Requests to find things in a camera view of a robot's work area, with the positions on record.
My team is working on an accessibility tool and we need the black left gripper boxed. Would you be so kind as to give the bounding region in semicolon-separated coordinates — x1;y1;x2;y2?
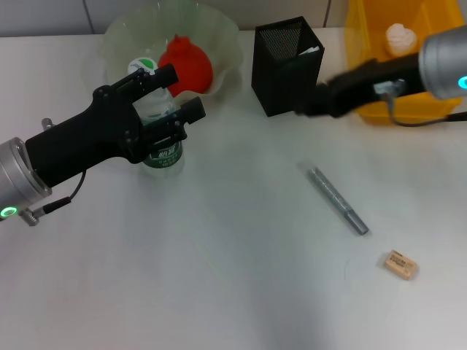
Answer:
24;63;180;184

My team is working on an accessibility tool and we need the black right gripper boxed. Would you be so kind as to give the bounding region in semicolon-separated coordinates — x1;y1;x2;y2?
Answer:
294;54;425;118

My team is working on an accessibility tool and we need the red toy fruit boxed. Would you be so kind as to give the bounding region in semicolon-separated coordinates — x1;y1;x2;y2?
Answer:
158;34;215;98

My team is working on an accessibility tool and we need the clear green-label water bottle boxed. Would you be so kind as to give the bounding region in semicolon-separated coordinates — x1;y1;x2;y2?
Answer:
127;56;185;179

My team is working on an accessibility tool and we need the grey marker pen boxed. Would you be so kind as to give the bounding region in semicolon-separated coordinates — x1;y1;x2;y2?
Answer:
305;166;370;236

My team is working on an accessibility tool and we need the tan eraser block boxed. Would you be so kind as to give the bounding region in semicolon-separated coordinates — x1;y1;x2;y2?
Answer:
382;249;419;281

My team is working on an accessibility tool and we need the black mesh pen holder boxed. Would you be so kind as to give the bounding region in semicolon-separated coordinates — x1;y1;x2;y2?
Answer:
250;15;325;117

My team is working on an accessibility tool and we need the translucent wavy fruit bowl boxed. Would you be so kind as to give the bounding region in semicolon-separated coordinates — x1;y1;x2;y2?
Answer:
104;0;244;101

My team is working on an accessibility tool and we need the yellow plastic bin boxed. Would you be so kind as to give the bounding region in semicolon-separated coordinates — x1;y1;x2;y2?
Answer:
344;0;467;127

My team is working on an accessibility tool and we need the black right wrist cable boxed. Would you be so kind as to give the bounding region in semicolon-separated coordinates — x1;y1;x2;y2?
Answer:
385;90;467;128

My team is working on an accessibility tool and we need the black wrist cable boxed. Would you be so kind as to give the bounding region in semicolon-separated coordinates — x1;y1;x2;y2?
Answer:
385;90;467;128
18;169;88;227

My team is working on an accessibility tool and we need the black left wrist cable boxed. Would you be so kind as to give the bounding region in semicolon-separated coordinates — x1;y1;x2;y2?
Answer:
18;169;88;227

